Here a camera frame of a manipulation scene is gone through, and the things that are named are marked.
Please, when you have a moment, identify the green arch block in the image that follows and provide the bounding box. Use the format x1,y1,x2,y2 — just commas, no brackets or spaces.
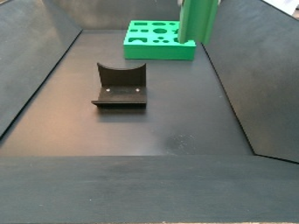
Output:
178,0,219,44

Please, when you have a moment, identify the green shape sorter board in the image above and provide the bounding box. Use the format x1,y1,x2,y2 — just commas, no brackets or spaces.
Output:
123,20,197,60

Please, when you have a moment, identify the black curved holder stand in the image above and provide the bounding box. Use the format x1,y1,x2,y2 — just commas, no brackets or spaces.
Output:
91,63,147,107

